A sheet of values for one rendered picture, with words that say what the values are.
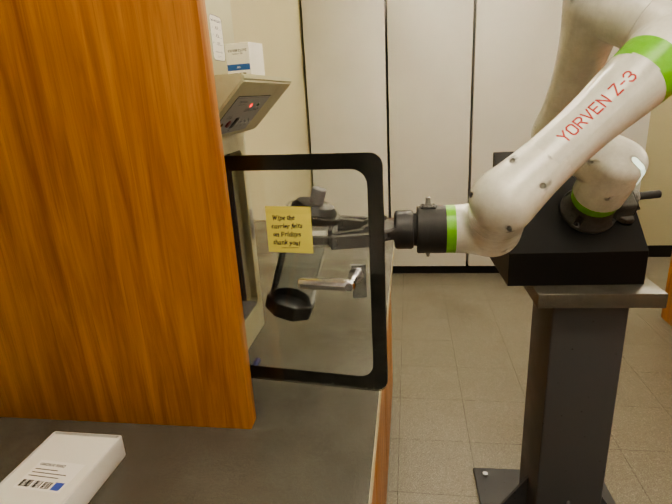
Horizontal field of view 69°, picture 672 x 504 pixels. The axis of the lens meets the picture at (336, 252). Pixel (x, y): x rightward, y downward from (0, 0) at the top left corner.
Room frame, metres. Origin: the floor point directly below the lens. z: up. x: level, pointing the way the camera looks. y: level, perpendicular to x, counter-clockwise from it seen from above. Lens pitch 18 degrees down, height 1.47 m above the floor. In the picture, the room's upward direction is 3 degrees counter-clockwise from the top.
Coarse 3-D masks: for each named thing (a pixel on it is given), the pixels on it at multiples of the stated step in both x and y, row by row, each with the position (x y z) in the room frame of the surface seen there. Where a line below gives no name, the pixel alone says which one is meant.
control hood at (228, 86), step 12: (216, 84) 0.78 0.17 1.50; (228, 84) 0.77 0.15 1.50; (240, 84) 0.77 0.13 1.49; (252, 84) 0.83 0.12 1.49; (264, 84) 0.90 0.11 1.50; (276, 84) 0.97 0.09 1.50; (288, 84) 1.07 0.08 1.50; (228, 96) 0.77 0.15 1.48; (276, 96) 1.05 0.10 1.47; (228, 108) 0.81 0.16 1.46; (264, 108) 1.03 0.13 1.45; (252, 120) 1.02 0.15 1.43
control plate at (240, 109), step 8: (240, 96) 0.82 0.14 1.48; (248, 96) 0.86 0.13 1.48; (256, 96) 0.90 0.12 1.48; (264, 96) 0.95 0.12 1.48; (232, 104) 0.81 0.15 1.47; (240, 104) 0.85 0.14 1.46; (248, 104) 0.89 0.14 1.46; (256, 104) 0.94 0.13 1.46; (232, 112) 0.84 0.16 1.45; (240, 112) 0.88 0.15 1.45; (248, 112) 0.93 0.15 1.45; (256, 112) 0.99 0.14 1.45; (224, 120) 0.83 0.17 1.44; (232, 120) 0.88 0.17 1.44; (224, 128) 0.87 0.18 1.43; (232, 128) 0.92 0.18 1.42; (240, 128) 0.97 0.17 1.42
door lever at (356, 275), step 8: (352, 272) 0.72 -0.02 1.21; (360, 272) 0.71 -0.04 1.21; (304, 280) 0.69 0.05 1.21; (312, 280) 0.69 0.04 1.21; (320, 280) 0.68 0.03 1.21; (328, 280) 0.68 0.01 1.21; (336, 280) 0.68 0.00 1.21; (344, 280) 0.68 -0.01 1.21; (352, 280) 0.68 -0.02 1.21; (360, 280) 0.71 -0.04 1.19; (304, 288) 0.69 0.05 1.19; (312, 288) 0.69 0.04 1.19; (320, 288) 0.68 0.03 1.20; (328, 288) 0.68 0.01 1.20; (336, 288) 0.68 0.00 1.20; (344, 288) 0.67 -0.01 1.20; (352, 288) 0.67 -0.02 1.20
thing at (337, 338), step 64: (256, 192) 0.76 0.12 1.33; (320, 192) 0.73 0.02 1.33; (256, 256) 0.76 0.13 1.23; (320, 256) 0.73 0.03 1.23; (384, 256) 0.71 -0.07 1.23; (256, 320) 0.77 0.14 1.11; (320, 320) 0.74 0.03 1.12; (384, 320) 0.71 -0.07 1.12; (320, 384) 0.74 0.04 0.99; (384, 384) 0.71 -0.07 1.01
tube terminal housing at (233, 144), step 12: (216, 0) 1.03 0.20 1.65; (228, 0) 1.09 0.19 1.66; (216, 12) 1.02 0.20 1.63; (228, 12) 1.09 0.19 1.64; (228, 24) 1.08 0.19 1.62; (228, 36) 1.07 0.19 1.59; (216, 72) 0.98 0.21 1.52; (240, 132) 1.08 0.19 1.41; (228, 144) 1.00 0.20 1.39; (240, 144) 1.07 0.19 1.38
